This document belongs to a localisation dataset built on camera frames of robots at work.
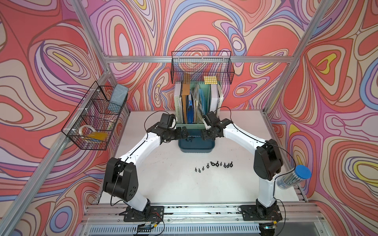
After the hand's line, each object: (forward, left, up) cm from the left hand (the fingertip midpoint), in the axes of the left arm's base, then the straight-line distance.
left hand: (183, 134), depth 87 cm
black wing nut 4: (-16, -8, -16) cm, 24 cm away
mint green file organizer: (+20, -6, +8) cm, 23 cm away
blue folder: (+19, -4, 0) cm, 19 cm away
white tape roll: (-7, +47, +16) cm, 50 cm away
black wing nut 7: (-12, -30, -16) cm, 36 cm away
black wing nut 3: (-16, -10, -16) cm, 25 cm away
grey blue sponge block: (+14, +36, +19) cm, 43 cm away
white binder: (+22, -19, +10) cm, 30 cm away
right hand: (+2, -15, -6) cm, 16 cm away
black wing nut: (-13, -15, -16) cm, 26 cm away
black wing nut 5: (-12, -26, -16) cm, 33 cm away
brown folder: (+17, -1, +18) cm, 25 cm away
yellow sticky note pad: (+29, -17, +19) cm, 38 cm away
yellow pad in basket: (-12, +38, +15) cm, 43 cm away
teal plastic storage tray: (+4, -8, -16) cm, 18 cm away
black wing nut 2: (-15, -12, -16) cm, 25 cm away
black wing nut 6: (-13, -28, -16) cm, 35 cm away
